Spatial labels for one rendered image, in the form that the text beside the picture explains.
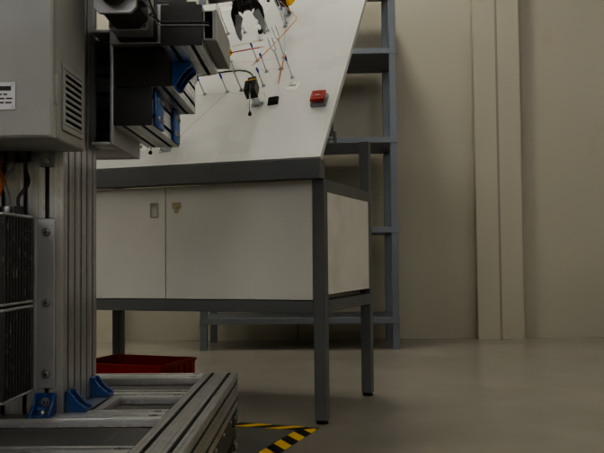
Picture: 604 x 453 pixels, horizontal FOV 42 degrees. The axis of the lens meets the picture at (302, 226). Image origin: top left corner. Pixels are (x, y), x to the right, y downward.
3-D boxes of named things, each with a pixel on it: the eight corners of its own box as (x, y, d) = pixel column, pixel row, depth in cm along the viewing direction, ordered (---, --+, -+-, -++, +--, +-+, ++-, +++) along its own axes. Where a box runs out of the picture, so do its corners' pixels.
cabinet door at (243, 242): (312, 300, 259) (310, 180, 261) (164, 298, 278) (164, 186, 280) (315, 299, 262) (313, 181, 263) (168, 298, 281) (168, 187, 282)
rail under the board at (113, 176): (319, 177, 257) (319, 157, 257) (21, 191, 297) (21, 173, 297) (324, 179, 262) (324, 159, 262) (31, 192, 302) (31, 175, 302)
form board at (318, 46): (25, 176, 300) (22, 173, 298) (121, 19, 364) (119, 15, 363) (322, 160, 259) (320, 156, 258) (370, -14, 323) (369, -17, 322)
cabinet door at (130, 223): (164, 298, 279) (164, 186, 280) (36, 297, 298) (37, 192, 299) (167, 298, 281) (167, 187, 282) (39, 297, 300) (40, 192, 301)
